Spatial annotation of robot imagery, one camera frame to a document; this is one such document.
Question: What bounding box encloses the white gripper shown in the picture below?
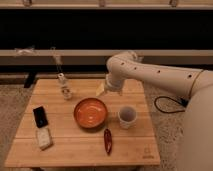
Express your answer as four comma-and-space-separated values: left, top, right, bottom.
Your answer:
96, 75, 124, 96

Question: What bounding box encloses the clear plastic bottle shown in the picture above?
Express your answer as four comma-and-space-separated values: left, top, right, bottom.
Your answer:
57, 65, 72, 100

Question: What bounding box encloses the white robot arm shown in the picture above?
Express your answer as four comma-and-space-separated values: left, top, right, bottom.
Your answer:
96, 51, 213, 171

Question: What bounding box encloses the orange bowl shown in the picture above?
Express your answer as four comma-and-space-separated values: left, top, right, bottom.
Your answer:
73, 98, 108, 129

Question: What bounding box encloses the white cup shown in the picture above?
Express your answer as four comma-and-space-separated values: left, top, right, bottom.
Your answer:
118, 106, 137, 129

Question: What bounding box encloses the wooden table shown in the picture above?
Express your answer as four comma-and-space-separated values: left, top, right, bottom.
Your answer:
5, 79, 160, 168

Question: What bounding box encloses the red chili pepper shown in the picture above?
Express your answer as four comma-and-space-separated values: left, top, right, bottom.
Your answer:
104, 129, 112, 155

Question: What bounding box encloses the black rectangular block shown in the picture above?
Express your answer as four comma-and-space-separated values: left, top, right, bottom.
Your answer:
33, 106, 48, 128

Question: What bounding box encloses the white sponge block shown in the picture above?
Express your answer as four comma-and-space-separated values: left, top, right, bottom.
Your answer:
36, 128, 53, 150

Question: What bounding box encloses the black power cable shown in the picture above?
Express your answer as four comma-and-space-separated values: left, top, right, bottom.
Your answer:
153, 95, 190, 114

